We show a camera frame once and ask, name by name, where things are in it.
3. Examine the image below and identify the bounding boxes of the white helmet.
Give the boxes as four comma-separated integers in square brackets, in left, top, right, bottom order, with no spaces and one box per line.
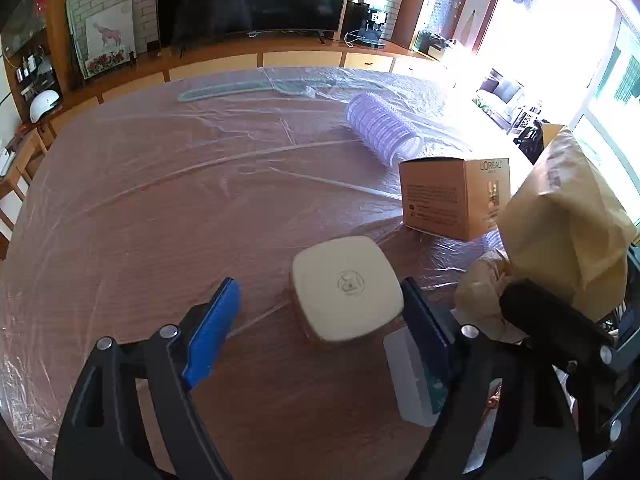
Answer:
[29,90,62,123]

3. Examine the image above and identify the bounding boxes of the white square jar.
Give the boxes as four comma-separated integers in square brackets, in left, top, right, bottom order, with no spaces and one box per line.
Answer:
[291,236,405,346]

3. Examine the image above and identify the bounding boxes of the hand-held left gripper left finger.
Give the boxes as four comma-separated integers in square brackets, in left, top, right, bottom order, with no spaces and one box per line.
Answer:
[52,277,242,480]

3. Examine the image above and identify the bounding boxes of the tan paper bag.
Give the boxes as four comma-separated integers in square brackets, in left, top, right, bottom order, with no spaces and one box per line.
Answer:
[497,127,638,323]

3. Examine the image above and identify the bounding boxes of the grey armchair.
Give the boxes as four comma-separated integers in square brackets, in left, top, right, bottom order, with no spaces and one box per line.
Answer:
[477,67,526,116]

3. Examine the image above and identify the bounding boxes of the black coffee machine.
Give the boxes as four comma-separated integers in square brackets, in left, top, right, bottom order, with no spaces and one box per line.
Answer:
[357,7,388,46]

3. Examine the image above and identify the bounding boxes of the dark storage box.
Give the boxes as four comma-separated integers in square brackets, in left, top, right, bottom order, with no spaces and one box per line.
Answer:
[415,30,451,58]

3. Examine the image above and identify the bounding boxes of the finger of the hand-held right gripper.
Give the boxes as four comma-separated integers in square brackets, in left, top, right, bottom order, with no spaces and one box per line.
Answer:
[500,279,640,461]

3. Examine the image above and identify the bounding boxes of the orange cosmetics box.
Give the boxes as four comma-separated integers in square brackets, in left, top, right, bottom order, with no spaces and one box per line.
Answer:
[398,157,512,242]

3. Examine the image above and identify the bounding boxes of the wooden wall shelf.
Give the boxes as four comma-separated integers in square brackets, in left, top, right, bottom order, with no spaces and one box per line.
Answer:
[0,0,71,126]

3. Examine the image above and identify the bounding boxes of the clear plastic case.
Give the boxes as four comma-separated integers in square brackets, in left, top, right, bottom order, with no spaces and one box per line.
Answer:
[383,327,441,427]

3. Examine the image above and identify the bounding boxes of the wooden chair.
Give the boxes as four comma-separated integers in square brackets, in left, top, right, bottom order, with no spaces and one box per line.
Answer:
[0,127,51,261]

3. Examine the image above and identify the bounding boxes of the crumpled beige paper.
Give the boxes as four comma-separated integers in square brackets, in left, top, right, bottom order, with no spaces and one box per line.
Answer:
[456,250,531,343]

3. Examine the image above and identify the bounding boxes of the wooden sideboard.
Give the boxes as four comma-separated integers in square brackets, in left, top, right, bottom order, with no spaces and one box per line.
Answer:
[47,35,441,131]

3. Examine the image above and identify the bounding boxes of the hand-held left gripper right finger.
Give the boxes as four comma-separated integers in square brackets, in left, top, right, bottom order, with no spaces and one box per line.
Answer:
[400,276,586,480]

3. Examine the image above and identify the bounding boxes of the horse painting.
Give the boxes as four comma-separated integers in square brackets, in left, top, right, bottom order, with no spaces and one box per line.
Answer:
[85,0,137,78]

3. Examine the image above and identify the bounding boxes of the purple hair roller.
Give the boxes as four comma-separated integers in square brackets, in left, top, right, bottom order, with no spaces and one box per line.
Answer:
[346,92,423,166]

